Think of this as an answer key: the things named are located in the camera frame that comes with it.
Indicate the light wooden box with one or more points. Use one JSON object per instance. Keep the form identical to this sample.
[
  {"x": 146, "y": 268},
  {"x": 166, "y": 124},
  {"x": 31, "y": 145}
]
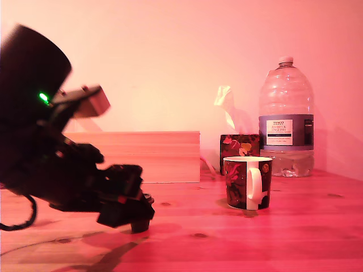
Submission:
[{"x": 170, "y": 153}]

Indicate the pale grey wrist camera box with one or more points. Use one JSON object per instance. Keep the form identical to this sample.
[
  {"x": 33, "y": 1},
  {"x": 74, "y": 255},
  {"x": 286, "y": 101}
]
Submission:
[{"x": 93, "y": 103}]

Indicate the large clear water bottle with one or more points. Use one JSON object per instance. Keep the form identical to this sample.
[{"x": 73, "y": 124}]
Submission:
[{"x": 286, "y": 99}]

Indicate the floral tissue box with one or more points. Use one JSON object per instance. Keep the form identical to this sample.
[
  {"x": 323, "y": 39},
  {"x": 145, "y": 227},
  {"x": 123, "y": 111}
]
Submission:
[{"x": 235, "y": 144}]

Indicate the white tissue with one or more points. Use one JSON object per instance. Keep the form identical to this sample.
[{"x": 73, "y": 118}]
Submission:
[{"x": 224, "y": 96}]

